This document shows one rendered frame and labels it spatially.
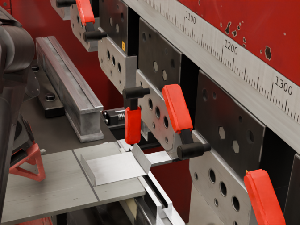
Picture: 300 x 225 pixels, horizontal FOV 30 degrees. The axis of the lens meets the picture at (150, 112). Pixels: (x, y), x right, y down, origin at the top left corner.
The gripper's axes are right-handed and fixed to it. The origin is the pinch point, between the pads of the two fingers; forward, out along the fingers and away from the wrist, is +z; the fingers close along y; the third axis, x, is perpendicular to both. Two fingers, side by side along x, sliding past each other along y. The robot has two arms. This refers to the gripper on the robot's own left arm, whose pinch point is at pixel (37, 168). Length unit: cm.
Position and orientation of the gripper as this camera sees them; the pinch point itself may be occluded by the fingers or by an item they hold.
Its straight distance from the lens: 104.6
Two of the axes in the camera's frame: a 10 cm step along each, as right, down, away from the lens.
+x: -8.3, 5.6, -0.5
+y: -3.6, -4.6, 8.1
